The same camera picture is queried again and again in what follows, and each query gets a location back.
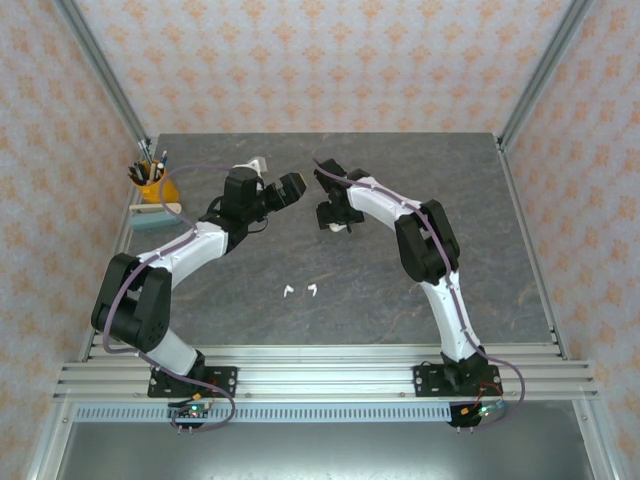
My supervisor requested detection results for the yellow pen cup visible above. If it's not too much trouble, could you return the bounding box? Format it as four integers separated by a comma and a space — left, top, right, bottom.
132, 159, 180, 204

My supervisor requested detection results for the beige flat wooden block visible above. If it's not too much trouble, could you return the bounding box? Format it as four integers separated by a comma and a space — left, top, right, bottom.
129, 201, 182, 217

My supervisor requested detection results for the teal rectangular block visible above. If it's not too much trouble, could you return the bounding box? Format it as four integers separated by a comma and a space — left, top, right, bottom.
129, 212, 181, 233

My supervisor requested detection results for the aluminium mounting beam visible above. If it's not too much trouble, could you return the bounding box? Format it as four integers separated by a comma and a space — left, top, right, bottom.
52, 343, 600, 401

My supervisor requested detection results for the grey metal panel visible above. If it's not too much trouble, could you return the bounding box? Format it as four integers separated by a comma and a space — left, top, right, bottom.
49, 422, 601, 480

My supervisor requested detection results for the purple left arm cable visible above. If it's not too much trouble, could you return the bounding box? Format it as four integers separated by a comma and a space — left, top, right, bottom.
102, 162, 251, 434

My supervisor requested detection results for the aluminium left side rail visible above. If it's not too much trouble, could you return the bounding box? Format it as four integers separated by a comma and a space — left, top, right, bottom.
79, 137, 161, 361

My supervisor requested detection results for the aluminium rail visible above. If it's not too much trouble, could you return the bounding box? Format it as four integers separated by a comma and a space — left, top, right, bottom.
497, 137, 571, 361
79, 137, 161, 361

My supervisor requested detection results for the aluminium right side rail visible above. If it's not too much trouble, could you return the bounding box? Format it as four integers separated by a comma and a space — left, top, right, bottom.
497, 137, 571, 361

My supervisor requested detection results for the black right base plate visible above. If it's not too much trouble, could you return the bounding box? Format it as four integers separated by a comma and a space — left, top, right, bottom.
412, 364, 501, 399

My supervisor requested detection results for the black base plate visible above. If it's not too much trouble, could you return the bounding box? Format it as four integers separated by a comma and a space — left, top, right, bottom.
147, 366, 239, 399
412, 364, 501, 399

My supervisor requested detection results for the grey slotted cable duct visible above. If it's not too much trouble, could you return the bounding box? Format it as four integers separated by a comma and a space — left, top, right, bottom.
73, 405, 454, 424

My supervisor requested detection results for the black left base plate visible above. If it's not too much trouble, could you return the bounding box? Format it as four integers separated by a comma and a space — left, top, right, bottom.
147, 366, 239, 399

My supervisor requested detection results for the aluminium left corner post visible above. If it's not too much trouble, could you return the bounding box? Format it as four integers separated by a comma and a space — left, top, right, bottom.
52, 0, 151, 150

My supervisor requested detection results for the aluminium corner post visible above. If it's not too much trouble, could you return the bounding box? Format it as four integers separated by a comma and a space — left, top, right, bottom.
52, 0, 151, 150
497, 0, 596, 151

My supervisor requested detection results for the aluminium right corner post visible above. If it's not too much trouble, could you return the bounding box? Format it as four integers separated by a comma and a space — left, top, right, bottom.
497, 0, 596, 151

